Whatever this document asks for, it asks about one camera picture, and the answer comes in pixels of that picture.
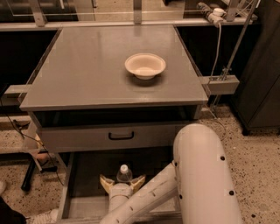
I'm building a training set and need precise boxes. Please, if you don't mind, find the closed grey upper drawer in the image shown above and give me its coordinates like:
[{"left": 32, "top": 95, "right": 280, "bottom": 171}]
[{"left": 37, "top": 121, "right": 192, "bottom": 152}]

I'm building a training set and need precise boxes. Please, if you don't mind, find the grey drawer cabinet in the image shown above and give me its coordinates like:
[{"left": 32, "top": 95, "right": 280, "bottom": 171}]
[{"left": 18, "top": 24, "right": 209, "bottom": 224}]

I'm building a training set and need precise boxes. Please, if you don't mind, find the white power cable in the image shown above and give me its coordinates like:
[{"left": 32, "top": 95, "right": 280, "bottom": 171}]
[{"left": 195, "top": 21, "right": 228, "bottom": 138}]

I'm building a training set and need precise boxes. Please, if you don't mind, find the grey side bracket right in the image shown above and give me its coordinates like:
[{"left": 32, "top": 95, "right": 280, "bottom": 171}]
[{"left": 199, "top": 75, "right": 240, "bottom": 96}]

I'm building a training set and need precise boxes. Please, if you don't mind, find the black drawer handle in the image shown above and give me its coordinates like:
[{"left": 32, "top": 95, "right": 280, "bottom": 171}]
[{"left": 108, "top": 131, "right": 135, "bottom": 141}]

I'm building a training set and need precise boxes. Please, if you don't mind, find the black cable on floor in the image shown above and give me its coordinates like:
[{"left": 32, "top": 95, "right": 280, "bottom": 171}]
[{"left": 0, "top": 99, "right": 65, "bottom": 186}]

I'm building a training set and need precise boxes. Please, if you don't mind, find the white paper bowl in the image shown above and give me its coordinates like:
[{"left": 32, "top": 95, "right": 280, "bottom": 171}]
[{"left": 124, "top": 53, "right": 166, "bottom": 80}]

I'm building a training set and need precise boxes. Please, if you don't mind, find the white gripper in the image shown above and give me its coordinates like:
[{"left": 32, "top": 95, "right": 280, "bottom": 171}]
[{"left": 100, "top": 174, "right": 146, "bottom": 212}]

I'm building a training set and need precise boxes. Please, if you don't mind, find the white power strip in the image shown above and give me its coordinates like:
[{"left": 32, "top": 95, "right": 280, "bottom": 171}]
[{"left": 197, "top": 2, "right": 225, "bottom": 25}]

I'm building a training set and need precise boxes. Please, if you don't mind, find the clear plastic water bottle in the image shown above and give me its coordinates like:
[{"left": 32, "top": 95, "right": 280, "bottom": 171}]
[{"left": 116, "top": 164, "right": 133, "bottom": 184}]

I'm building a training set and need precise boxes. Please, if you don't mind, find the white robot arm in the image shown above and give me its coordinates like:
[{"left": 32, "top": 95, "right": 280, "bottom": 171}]
[{"left": 100, "top": 123, "right": 242, "bottom": 224}]

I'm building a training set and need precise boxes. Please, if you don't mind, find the open grey lower drawer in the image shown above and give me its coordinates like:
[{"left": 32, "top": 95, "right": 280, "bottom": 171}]
[{"left": 57, "top": 146, "right": 172, "bottom": 224}]

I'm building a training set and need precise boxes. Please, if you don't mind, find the white sneaker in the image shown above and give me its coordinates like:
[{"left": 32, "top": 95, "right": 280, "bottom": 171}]
[{"left": 26, "top": 208, "right": 59, "bottom": 224}]

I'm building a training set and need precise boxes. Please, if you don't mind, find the metal tripod pole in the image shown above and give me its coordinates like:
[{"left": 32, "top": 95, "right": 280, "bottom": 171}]
[{"left": 210, "top": 0, "right": 259, "bottom": 112}]

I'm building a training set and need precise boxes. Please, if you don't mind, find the grey side bracket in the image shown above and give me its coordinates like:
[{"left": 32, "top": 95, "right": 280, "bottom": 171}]
[
  {"left": 199, "top": 75, "right": 240, "bottom": 96},
  {"left": 0, "top": 83, "right": 31, "bottom": 107}
]

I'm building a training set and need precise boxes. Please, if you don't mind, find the grey side bracket left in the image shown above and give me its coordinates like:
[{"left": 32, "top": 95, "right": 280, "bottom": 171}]
[{"left": 0, "top": 83, "right": 31, "bottom": 107}]

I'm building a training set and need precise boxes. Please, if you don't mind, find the black stand foot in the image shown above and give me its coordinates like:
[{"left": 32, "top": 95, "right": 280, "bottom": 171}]
[{"left": 21, "top": 160, "right": 58, "bottom": 192}]

